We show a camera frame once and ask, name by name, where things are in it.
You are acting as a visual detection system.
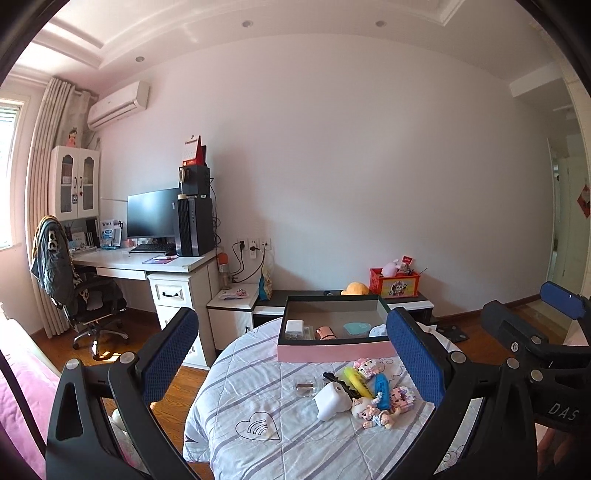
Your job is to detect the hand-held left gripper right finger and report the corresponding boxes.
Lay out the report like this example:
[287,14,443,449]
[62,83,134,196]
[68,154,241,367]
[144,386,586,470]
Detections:
[387,307,539,480]

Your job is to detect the white plastic case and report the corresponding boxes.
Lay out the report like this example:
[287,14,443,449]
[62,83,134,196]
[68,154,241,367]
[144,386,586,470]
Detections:
[315,383,352,422]

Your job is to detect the black office chair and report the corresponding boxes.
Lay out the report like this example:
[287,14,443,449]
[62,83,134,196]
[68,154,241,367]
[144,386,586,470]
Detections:
[31,215,130,361]

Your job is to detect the pink storage box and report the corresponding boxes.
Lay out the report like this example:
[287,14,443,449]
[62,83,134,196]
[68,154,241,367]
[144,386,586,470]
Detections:
[277,294,399,363]

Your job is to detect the black computer tower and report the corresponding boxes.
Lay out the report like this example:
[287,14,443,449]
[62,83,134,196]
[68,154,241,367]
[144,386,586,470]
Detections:
[176,194,217,258]

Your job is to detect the red desk calendar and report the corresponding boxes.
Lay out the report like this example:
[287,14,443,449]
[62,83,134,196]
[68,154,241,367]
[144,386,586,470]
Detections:
[181,135,208,168]

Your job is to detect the white desk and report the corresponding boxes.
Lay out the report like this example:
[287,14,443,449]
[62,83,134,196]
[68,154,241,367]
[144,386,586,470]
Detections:
[69,244,222,367]

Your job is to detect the black hair clip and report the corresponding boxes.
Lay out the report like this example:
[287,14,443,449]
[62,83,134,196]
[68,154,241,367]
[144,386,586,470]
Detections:
[322,371,361,398]

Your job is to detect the white air conditioner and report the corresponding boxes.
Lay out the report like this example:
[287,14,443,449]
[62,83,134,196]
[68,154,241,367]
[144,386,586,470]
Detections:
[87,80,151,130]

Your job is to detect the round table with quilt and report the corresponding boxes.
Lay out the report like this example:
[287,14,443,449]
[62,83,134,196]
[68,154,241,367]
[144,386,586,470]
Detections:
[182,316,467,480]

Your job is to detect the red toy box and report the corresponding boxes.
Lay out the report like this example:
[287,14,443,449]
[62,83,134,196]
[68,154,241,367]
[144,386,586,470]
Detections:
[368,268,422,298]

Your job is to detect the black white low bench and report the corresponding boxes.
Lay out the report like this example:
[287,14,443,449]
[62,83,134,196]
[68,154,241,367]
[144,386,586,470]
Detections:
[254,290,435,324]

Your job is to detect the blue packet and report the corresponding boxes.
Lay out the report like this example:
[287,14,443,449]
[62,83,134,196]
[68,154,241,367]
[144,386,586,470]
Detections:
[99,218,122,250]

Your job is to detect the yellow highlighter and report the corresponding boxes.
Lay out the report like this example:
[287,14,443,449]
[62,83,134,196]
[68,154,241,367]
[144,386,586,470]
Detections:
[346,367,376,398]

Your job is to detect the black floor scale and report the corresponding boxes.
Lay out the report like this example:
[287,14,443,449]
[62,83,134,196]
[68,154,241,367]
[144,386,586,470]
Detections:
[436,324,471,343]

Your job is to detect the white doorway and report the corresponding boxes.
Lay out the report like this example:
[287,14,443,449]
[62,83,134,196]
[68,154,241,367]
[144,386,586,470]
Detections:
[547,134,591,287]

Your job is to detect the black speaker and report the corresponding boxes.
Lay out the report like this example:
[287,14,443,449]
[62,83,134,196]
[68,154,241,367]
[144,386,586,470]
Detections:
[178,165,211,197]

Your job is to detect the black computer monitor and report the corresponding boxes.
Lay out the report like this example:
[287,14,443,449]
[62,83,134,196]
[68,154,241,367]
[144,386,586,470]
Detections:
[127,187,182,241]

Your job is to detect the small doll figure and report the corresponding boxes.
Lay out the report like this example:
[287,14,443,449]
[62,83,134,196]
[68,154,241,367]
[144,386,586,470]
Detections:
[351,397,402,430]

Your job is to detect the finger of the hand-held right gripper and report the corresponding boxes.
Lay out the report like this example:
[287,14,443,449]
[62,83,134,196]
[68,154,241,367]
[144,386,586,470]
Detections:
[480,300,591,370]
[539,281,591,320]

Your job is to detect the pink building block toy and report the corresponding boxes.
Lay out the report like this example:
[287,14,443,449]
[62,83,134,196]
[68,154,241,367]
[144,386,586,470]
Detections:
[388,385,419,411]

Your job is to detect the pink white block toy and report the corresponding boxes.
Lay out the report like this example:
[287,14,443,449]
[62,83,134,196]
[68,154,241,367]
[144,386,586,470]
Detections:
[353,359,384,379]

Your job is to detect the white nightstand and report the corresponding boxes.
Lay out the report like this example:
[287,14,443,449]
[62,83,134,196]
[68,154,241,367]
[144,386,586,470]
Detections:
[206,284,262,356]

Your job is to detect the beige curtain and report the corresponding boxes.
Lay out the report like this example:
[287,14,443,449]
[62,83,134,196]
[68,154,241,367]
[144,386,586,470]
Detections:
[28,76,98,337]

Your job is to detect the black power cable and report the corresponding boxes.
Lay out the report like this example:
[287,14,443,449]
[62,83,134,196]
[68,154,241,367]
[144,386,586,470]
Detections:
[230,240,266,283]

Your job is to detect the white wall sockets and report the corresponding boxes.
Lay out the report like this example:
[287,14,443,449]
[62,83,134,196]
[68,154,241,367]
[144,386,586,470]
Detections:
[235,236,273,259]

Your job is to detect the orange cap bottle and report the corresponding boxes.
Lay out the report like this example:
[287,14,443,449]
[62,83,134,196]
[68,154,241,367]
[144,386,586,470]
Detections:
[217,251,232,291]

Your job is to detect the white hutch cabinet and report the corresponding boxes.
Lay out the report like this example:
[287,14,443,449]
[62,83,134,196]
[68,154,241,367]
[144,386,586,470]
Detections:
[50,145,101,221]

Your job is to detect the pink bedsheet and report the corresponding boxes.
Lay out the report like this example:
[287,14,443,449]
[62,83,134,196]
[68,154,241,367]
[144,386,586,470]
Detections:
[0,357,63,462]

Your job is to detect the window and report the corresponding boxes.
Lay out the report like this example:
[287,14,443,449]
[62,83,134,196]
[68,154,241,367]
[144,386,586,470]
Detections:
[0,99,24,250]

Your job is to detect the grey jacket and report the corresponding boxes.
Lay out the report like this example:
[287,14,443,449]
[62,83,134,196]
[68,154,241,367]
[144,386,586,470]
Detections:
[31,215,77,305]

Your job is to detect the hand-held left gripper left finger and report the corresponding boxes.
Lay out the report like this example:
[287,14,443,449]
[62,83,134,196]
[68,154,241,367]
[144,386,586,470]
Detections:
[45,307,200,480]

